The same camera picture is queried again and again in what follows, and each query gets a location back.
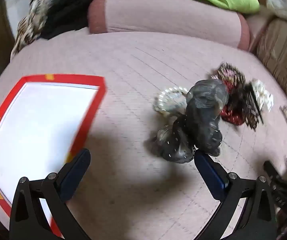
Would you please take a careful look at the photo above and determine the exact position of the black hair claw clip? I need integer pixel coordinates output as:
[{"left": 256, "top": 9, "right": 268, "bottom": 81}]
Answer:
[{"left": 244, "top": 82, "right": 264, "bottom": 124}]

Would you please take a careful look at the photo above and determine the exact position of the white cherry print scrunchie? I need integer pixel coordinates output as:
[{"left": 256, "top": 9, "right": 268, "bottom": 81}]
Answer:
[{"left": 251, "top": 79, "right": 274, "bottom": 112}]

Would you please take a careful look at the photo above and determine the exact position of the dark red dotted scrunchie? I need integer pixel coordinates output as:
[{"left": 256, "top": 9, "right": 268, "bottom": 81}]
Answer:
[{"left": 220, "top": 80, "right": 245, "bottom": 126}]

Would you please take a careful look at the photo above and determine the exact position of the grey metallic scrunchie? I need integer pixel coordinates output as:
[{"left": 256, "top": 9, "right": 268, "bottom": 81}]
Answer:
[{"left": 148, "top": 78, "right": 230, "bottom": 164}]

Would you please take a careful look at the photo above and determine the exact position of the pink plaid scrunchie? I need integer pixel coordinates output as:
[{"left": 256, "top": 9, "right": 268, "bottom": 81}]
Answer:
[{"left": 209, "top": 62, "right": 246, "bottom": 86}]

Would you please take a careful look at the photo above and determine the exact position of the white pearl bracelet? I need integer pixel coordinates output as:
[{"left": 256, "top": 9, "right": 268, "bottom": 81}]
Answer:
[{"left": 153, "top": 86, "right": 190, "bottom": 117}]

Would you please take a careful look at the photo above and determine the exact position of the red box with white interior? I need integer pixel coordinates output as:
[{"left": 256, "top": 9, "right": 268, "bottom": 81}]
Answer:
[{"left": 0, "top": 74, "right": 106, "bottom": 237}]

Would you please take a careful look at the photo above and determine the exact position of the pink quilted bed cover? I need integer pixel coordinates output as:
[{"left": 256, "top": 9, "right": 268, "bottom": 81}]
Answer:
[{"left": 0, "top": 28, "right": 287, "bottom": 239}]

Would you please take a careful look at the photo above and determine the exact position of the brown striped cushion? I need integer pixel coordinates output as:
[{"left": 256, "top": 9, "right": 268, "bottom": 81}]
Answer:
[{"left": 256, "top": 18, "right": 287, "bottom": 96}]

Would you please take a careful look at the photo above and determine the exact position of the leaf print cloth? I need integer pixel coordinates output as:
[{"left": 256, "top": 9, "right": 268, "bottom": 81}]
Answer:
[{"left": 10, "top": 0, "right": 48, "bottom": 61}]

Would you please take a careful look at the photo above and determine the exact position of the black garment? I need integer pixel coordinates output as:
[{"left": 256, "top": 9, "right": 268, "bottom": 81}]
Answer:
[{"left": 40, "top": 0, "right": 93, "bottom": 40}]

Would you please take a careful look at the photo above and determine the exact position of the pink bolster pillow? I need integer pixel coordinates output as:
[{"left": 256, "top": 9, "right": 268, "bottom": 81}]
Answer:
[{"left": 88, "top": 0, "right": 250, "bottom": 50}]

